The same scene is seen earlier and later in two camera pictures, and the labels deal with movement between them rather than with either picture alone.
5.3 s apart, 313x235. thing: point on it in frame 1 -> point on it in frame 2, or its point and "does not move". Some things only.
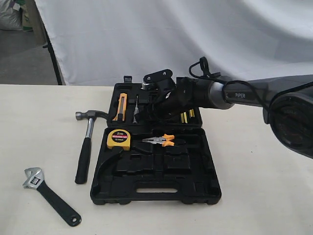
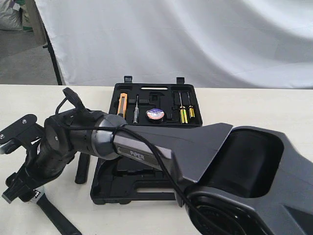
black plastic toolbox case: x=145 y=159 does not move
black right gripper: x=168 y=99 -> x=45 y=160
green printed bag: x=27 y=25 does not move
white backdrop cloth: x=101 y=41 does not move
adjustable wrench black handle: x=70 y=216 -> x=59 y=223
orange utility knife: x=121 y=115 does not move
